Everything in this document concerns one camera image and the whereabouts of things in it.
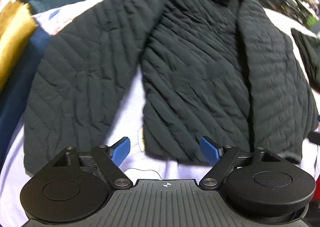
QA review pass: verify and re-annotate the olive brown jacket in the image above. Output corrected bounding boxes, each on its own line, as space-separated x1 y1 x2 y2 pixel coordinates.
0 0 38 92

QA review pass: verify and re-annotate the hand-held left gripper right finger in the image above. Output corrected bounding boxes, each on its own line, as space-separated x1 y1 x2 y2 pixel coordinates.
199 136 283 187

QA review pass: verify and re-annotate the blue duvet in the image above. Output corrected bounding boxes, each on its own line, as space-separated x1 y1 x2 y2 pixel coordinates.
0 0 120 175

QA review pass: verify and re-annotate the black quilted jacket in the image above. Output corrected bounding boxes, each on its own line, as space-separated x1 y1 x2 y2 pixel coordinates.
24 0 319 176

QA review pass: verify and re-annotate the black garment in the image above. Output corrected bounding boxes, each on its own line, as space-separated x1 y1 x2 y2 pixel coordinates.
291 28 320 87

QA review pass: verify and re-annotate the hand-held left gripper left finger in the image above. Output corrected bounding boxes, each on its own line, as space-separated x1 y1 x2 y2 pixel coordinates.
51 137 132 189

